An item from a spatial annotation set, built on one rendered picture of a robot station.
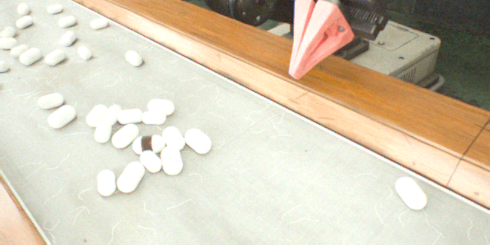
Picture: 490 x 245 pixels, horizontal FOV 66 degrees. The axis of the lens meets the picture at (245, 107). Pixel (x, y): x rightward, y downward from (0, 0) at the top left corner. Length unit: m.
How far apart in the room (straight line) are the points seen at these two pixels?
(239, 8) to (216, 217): 0.52
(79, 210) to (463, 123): 0.41
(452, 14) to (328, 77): 1.94
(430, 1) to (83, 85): 2.08
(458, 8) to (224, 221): 2.14
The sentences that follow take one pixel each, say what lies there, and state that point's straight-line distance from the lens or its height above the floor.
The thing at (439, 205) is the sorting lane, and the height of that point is 0.74.
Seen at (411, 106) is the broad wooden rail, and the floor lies 0.76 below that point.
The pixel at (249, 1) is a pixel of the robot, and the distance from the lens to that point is 0.83.
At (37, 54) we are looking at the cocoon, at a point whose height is 0.75.
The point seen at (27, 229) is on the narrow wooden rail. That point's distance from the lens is 0.41.
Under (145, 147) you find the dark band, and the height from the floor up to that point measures 0.76.
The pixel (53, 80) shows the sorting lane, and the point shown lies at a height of 0.74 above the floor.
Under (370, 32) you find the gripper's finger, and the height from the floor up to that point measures 0.86.
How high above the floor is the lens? 1.05
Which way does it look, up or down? 38 degrees down
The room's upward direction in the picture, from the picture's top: 6 degrees counter-clockwise
